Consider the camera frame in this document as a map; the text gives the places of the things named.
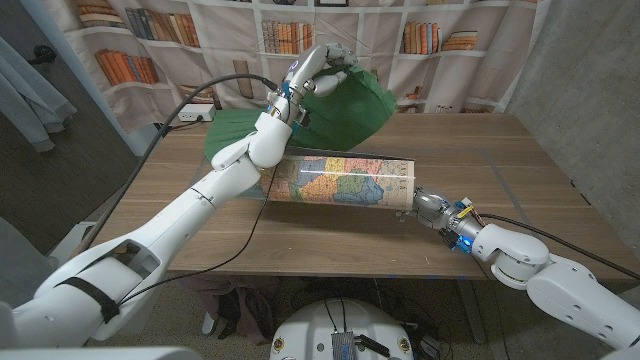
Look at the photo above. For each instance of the grey table leg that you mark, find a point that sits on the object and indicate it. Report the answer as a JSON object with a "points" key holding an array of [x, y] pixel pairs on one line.
{"points": [[472, 315]]}

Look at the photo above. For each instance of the map-printed cardboard tube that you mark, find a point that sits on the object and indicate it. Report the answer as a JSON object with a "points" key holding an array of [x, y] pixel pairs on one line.
{"points": [[350, 182]]}

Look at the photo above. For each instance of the white power strip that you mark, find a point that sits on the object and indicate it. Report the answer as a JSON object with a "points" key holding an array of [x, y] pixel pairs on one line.
{"points": [[192, 112]]}

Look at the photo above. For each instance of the printed bookshelf backdrop cloth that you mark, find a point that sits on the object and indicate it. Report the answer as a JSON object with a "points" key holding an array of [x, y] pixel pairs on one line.
{"points": [[450, 70]]}

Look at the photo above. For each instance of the silver finned module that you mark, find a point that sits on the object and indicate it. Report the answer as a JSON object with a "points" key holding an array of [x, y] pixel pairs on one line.
{"points": [[343, 346]]}

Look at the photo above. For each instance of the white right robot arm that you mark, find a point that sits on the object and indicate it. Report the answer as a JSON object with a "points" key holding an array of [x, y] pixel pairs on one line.
{"points": [[565, 285]]}

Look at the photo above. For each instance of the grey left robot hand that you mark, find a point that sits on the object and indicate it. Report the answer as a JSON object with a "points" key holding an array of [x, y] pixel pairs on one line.
{"points": [[312, 67]]}

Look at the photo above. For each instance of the pinkish cloth under table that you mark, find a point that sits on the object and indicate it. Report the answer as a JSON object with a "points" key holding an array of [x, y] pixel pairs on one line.
{"points": [[252, 310]]}

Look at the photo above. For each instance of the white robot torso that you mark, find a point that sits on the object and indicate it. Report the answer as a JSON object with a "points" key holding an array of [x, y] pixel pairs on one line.
{"points": [[310, 330]]}

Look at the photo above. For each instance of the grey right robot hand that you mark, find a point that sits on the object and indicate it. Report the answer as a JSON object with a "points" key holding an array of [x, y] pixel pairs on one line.
{"points": [[440, 212]]}

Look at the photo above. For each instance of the green crepe paper sheet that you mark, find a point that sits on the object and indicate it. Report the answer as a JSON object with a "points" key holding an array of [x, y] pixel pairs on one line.
{"points": [[350, 115]]}

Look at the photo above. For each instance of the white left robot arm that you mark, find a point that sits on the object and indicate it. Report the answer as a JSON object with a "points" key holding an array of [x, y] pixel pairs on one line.
{"points": [[165, 230]]}

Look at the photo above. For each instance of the grey hanging curtain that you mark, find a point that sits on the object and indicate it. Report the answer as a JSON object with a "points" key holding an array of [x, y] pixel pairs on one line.
{"points": [[30, 110]]}

